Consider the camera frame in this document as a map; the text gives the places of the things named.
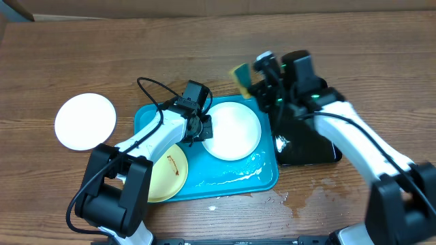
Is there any cardboard backdrop panel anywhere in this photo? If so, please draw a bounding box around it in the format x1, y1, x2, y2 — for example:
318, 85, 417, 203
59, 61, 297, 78
1, 0, 435, 21

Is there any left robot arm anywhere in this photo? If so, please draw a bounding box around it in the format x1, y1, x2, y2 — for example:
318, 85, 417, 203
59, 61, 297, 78
65, 80, 213, 244

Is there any yellow plate with stain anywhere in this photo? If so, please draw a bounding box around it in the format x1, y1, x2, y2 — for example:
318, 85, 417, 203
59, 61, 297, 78
148, 144, 188, 203

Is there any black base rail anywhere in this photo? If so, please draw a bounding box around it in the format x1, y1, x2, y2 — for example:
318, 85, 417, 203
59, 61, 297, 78
90, 235, 341, 245

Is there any teal plastic tray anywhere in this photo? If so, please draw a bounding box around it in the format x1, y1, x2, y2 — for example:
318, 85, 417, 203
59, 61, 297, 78
133, 93, 280, 203

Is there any green yellow sponge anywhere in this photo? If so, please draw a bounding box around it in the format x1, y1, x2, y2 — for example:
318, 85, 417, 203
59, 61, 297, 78
229, 63, 251, 99

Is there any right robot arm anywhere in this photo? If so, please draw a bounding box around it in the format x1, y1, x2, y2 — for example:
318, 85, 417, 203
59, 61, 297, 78
247, 50, 435, 244

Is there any white plate with stain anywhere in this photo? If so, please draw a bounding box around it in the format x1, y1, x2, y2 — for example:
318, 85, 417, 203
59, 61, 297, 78
54, 93, 116, 150

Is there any black rectangular tray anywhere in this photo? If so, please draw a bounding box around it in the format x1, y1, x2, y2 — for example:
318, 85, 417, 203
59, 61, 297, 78
268, 106, 343, 167

